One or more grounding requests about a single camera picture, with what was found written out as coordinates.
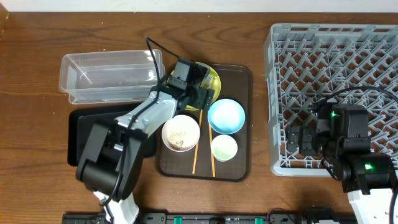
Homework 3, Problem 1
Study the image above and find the blue bowl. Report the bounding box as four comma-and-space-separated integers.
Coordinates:
207, 99, 246, 134

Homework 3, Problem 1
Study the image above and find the pink bowl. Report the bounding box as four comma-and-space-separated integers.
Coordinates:
162, 114, 200, 152

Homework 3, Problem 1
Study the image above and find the white cup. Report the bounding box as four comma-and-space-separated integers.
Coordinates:
211, 135, 238, 162

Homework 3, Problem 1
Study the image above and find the green snack wrapper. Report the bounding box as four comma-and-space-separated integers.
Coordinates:
200, 71, 217, 89

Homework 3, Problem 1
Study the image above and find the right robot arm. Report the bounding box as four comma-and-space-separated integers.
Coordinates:
287, 103, 397, 223

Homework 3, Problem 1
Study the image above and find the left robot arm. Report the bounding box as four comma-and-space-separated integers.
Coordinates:
76, 84, 215, 223

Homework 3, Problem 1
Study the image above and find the grey dishwasher rack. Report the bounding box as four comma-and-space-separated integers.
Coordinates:
264, 23, 397, 177

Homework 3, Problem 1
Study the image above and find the black waste tray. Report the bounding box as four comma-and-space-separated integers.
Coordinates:
67, 103, 139, 167

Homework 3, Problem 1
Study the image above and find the left wooden chopstick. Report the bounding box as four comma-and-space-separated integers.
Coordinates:
192, 110, 203, 174

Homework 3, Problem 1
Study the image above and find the wooden chopstick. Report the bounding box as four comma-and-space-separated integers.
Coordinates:
208, 123, 216, 178
192, 110, 203, 174

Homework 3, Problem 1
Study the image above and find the brown serving tray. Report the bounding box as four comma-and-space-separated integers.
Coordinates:
155, 64, 252, 182

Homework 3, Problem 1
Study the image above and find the right wooden chopstick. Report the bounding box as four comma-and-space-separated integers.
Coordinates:
208, 123, 216, 178

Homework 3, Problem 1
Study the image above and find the clear plastic bin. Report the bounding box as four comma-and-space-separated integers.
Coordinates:
59, 49, 165, 105

